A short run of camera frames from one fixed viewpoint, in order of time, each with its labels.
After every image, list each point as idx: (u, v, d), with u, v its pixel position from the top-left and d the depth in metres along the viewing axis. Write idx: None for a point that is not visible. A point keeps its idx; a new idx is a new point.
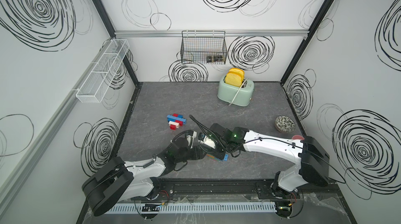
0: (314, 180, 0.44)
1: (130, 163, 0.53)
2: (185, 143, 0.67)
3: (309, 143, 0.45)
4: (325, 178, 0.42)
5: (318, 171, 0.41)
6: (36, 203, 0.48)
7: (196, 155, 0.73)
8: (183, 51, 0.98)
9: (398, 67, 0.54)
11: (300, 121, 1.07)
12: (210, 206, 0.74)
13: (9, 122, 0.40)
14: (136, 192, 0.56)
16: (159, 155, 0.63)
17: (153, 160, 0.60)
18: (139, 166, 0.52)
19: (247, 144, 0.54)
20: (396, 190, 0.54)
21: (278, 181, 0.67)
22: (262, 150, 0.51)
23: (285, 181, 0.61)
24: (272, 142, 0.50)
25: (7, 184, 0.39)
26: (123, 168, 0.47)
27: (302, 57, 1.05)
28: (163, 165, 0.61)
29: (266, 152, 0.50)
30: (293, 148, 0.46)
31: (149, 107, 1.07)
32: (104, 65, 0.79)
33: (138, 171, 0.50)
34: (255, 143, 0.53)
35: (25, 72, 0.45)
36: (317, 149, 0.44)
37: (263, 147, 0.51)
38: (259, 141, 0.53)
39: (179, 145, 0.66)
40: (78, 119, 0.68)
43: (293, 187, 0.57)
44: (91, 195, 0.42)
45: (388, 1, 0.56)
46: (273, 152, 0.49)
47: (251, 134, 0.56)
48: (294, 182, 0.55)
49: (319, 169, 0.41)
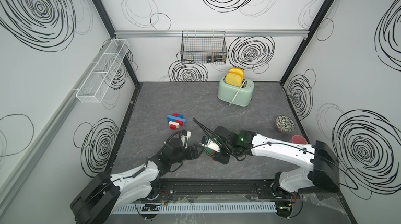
0: (325, 185, 0.43)
1: (117, 176, 0.48)
2: (180, 143, 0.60)
3: (322, 149, 0.44)
4: (338, 184, 0.41)
5: (331, 176, 0.40)
6: (35, 203, 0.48)
7: (190, 154, 0.73)
8: (183, 51, 0.98)
9: (397, 67, 0.54)
11: (300, 121, 1.07)
12: (210, 206, 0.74)
13: (9, 123, 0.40)
14: (135, 197, 0.57)
16: (152, 157, 0.67)
17: (144, 166, 0.58)
18: (127, 177, 0.50)
19: (255, 149, 0.52)
20: (396, 190, 0.54)
21: (280, 181, 0.66)
22: (272, 155, 0.50)
23: (289, 183, 0.60)
24: (281, 148, 0.49)
25: (6, 186, 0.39)
26: (110, 182, 0.45)
27: (302, 57, 1.05)
28: (154, 169, 0.59)
29: (276, 156, 0.49)
30: (305, 153, 0.45)
31: (149, 107, 1.07)
32: (104, 65, 0.79)
33: (126, 183, 0.48)
34: (263, 148, 0.51)
35: (25, 72, 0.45)
36: (328, 153, 0.43)
37: (272, 152, 0.49)
38: (268, 146, 0.51)
39: (173, 145, 0.65)
40: (78, 119, 0.68)
43: (295, 188, 0.57)
44: (81, 213, 0.41)
45: (388, 1, 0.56)
46: (283, 157, 0.47)
47: (259, 139, 0.54)
48: (297, 184, 0.55)
49: (332, 176, 0.40)
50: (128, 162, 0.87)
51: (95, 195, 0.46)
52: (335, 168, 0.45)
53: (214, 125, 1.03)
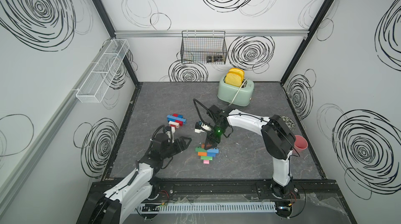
0: (273, 152, 0.52)
1: (111, 190, 0.47)
2: (166, 137, 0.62)
3: (275, 119, 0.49)
4: (281, 149, 0.49)
5: (274, 142, 0.49)
6: (34, 203, 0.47)
7: (178, 147, 0.75)
8: (183, 51, 0.98)
9: (398, 67, 0.54)
11: (299, 121, 1.07)
12: (210, 206, 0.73)
13: (9, 122, 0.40)
14: (138, 200, 0.57)
16: (142, 158, 0.64)
17: (136, 169, 0.57)
18: (123, 187, 0.48)
19: (228, 118, 0.66)
20: (396, 190, 0.54)
21: (274, 176, 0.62)
22: (238, 124, 0.63)
23: (277, 172, 0.61)
24: (246, 117, 0.61)
25: (6, 185, 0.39)
26: (107, 199, 0.44)
27: (303, 57, 1.04)
28: (148, 169, 0.58)
29: (242, 125, 0.62)
30: (261, 121, 0.56)
31: (149, 108, 1.07)
32: (104, 65, 0.79)
33: (125, 192, 0.47)
34: (235, 117, 0.64)
35: (24, 71, 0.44)
36: (282, 125, 0.52)
37: (240, 121, 0.61)
38: (239, 116, 0.63)
39: (161, 140, 0.66)
40: (78, 119, 0.68)
43: (283, 178, 0.60)
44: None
45: (388, 1, 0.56)
46: (247, 126, 0.59)
47: (234, 111, 0.68)
48: (281, 171, 0.59)
49: (274, 140, 0.49)
50: (128, 163, 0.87)
51: (97, 217, 0.44)
52: (286, 140, 0.53)
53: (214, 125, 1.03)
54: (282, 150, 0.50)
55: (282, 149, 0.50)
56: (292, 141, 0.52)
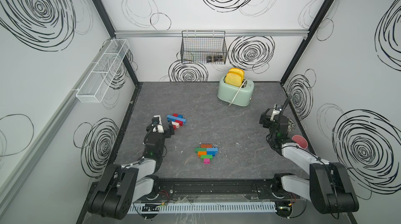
0: (318, 200, 0.43)
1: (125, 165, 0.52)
2: (158, 137, 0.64)
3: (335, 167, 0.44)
4: (327, 200, 0.41)
5: (320, 187, 0.42)
6: (35, 203, 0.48)
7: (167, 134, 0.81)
8: (183, 52, 0.98)
9: (398, 67, 0.54)
11: (300, 120, 1.07)
12: (210, 206, 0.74)
13: (9, 122, 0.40)
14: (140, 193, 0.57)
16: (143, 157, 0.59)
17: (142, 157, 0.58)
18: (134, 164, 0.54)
19: (284, 146, 0.63)
20: (396, 190, 0.54)
21: (284, 176, 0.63)
22: (293, 156, 0.58)
23: (290, 180, 0.63)
24: (304, 152, 0.57)
25: (5, 186, 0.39)
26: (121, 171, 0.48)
27: (302, 57, 1.04)
28: (151, 160, 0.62)
29: (295, 158, 0.57)
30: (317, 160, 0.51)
31: (149, 107, 1.07)
32: (104, 65, 0.79)
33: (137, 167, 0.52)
34: (291, 148, 0.60)
35: (25, 71, 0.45)
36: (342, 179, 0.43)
37: (295, 153, 0.57)
38: (295, 149, 0.60)
39: (154, 141, 0.65)
40: (78, 119, 0.68)
43: (291, 189, 0.60)
44: (97, 211, 0.40)
45: (388, 1, 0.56)
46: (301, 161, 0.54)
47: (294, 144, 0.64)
48: (297, 187, 0.56)
49: (321, 184, 0.42)
50: (128, 163, 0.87)
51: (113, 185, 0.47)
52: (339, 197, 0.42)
53: (213, 125, 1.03)
54: (329, 202, 0.41)
55: (329, 201, 0.41)
56: (345, 202, 0.41)
